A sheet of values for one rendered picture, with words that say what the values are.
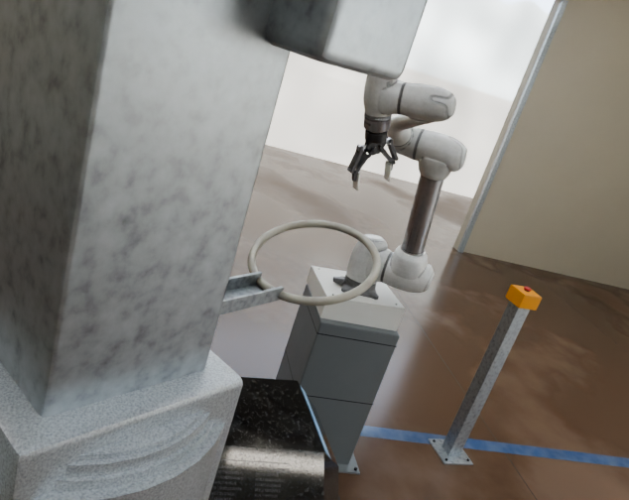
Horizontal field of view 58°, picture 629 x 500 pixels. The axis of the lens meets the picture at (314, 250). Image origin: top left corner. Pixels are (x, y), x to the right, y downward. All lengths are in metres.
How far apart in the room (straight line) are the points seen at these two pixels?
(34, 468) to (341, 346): 2.18
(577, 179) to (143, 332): 7.61
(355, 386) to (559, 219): 5.66
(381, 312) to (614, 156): 5.93
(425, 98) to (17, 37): 1.41
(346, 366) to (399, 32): 2.28
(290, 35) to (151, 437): 0.41
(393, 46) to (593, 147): 7.48
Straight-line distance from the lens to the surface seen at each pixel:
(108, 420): 0.60
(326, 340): 2.63
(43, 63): 0.53
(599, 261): 8.74
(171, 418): 0.64
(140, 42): 0.47
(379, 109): 1.87
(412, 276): 2.59
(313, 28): 0.50
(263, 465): 1.72
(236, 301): 1.79
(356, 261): 2.65
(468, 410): 3.38
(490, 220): 7.59
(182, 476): 0.65
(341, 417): 2.91
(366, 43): 0.53
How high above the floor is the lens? 1.94
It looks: 20 degrees down
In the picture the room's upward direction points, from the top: 18 degrees clockwise
